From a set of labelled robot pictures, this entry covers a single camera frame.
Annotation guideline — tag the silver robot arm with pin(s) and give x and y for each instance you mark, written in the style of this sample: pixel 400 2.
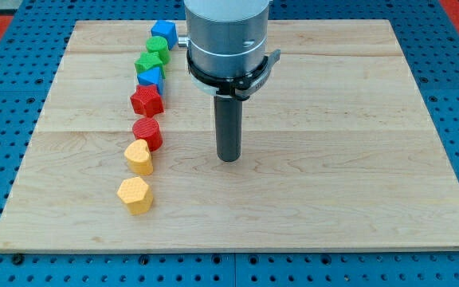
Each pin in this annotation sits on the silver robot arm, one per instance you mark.
pixel 226 41

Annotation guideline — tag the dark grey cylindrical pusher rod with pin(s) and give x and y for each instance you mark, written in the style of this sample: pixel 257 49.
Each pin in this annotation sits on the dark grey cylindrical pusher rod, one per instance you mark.
pixel 228 117

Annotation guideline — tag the red cylinder block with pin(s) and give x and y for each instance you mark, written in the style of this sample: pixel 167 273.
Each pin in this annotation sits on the red cylinder block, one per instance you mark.
pixel 148 129

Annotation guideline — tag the red star block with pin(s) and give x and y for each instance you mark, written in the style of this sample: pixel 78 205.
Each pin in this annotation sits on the red star block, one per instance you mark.
pixel 146 100

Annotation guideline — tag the yellow heart block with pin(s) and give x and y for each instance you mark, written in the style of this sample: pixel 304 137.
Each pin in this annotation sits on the yellow heart block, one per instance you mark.
pixel 139 158

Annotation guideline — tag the blue triangle block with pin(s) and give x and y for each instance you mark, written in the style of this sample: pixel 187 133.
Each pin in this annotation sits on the blue triangle block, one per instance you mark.
pixel 152 77

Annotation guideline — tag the yellow hexagon block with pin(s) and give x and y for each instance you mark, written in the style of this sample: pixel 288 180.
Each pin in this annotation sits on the yellow hexagon block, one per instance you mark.
pixel 136 195

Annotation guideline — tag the wooden board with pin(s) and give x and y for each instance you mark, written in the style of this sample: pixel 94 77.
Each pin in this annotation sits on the wooden board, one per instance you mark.
pixel 339 154

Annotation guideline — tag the green star block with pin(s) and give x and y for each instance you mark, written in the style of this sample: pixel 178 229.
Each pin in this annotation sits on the green star block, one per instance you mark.
pixel 148 61

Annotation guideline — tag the green cylinder block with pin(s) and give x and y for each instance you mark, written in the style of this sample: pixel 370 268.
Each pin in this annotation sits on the green cylinder block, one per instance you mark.
pixel 158 44

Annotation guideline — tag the blue cube block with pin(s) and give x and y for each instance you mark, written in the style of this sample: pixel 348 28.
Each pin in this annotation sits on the blue cube block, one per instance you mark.
pixel 167 30

